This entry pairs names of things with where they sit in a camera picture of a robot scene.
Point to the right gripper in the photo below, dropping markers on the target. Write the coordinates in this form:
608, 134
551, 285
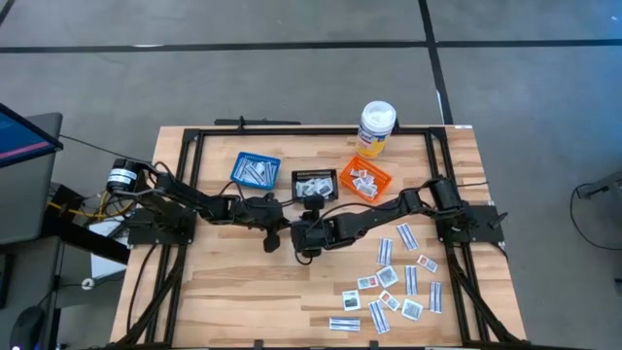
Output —
316, 235

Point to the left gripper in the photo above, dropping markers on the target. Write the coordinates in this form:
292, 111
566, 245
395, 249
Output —
257, 211

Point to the black plastic basket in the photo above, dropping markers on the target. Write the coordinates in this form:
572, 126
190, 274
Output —
294, 194

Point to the blue striped fabric bandage packet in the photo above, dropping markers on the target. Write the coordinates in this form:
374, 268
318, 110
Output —
344, 324
378, 316
249, 171
385, 252
411, 280
407, 236
239, 167
436, 297
269, 172
258, 170

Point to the blue plastic basket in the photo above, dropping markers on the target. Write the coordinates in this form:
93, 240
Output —
233, 175

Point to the orange plastic basket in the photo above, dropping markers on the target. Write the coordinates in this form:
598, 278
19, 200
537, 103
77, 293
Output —
384, 180

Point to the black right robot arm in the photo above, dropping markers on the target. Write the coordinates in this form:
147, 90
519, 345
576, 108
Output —
379, 219

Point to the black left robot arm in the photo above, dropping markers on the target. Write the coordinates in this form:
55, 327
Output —
184, 199

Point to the Lysol wipes canister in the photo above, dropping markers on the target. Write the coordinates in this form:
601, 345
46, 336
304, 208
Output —
376, 119

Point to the white paper box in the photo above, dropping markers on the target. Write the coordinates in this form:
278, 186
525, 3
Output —
104, 262

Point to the black stand leg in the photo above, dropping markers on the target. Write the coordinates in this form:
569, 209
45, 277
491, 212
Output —
82, 238

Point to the small white roll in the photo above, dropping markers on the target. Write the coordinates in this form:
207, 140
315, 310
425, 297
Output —
87, 284

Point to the computer monitor blue screen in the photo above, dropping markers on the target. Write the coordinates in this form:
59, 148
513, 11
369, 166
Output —
24, 138

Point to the black computer mouse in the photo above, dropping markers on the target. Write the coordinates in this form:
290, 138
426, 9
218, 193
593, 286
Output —
26, 330

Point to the grey stand leg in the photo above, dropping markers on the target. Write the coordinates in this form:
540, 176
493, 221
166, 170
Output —
602, 187

